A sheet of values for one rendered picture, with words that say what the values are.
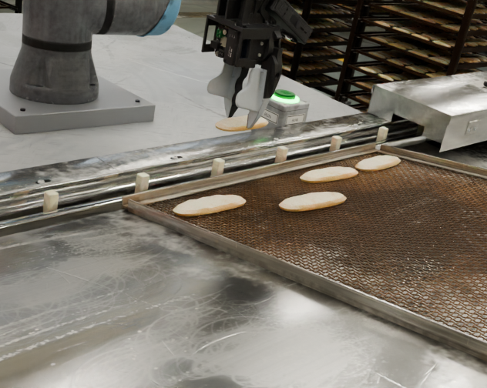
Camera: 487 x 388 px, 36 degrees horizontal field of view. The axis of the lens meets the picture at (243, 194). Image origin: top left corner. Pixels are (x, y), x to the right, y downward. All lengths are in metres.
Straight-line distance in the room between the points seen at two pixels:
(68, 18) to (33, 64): 0.10
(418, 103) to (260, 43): 0.50
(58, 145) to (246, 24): 0.37
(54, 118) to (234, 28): 0.38
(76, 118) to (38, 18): 0.17
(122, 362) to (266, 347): 0.11
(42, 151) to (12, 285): 0.52
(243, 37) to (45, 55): 0.42
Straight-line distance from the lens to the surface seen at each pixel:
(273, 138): 1.27
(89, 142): 1.24
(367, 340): 0.62
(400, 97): 1.49
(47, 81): 1.31
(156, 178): 1.07
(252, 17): 1.04
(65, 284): 0.69
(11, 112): 1.25
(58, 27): 1.30
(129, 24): 1.35
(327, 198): 0.92
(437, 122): 1.45
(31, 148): 1.20
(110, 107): 1.32
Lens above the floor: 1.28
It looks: 24 degrees down
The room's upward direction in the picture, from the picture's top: 11 degrees clockwise
